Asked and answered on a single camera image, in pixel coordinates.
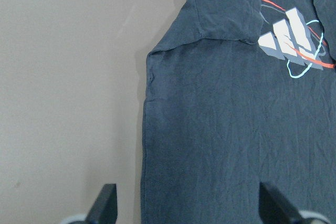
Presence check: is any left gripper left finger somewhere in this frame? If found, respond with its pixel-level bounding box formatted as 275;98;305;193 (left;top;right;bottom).
85;184;117;224

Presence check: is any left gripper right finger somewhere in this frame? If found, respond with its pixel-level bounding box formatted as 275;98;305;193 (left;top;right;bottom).
258;182;306;224

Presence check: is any black graphic t-shirt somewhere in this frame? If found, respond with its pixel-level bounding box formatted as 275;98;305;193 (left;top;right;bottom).
141;0;335;223

